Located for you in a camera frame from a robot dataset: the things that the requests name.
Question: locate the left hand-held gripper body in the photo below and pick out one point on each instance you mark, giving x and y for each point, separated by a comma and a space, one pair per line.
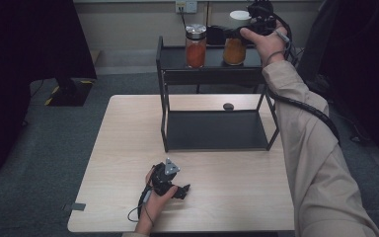
164, 177

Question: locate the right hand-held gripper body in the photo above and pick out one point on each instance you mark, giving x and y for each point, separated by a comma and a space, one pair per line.
263, 16

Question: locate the glass jar of orange powder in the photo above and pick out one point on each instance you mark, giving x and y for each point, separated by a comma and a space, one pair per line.
234, 52

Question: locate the glass jar of red powder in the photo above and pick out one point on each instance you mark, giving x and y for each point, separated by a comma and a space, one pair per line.
196, 54

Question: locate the black two-tier metal shelf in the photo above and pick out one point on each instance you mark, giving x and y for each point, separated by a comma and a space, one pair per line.
217, 131

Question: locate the person's left hand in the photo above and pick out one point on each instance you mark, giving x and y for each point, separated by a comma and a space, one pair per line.
154, 207

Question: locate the person's right hand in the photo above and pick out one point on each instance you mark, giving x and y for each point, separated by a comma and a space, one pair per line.
269, 44

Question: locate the white-topped round container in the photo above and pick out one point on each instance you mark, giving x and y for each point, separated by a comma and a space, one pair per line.
240, 15

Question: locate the small dark round object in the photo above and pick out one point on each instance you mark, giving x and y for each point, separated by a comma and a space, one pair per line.
228, 106

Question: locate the grey tape strip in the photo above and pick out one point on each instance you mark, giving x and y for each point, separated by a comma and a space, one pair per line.
75, 206

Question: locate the dark curtain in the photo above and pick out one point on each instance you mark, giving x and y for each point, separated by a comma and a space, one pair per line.
368, 65

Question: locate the black stand base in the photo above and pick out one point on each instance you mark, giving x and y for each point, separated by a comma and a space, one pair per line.
69, 94

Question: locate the black curtain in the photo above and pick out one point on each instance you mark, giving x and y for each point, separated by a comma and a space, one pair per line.
13, 65

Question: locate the white wall outlet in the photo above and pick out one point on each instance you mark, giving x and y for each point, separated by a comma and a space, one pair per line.
190, 6

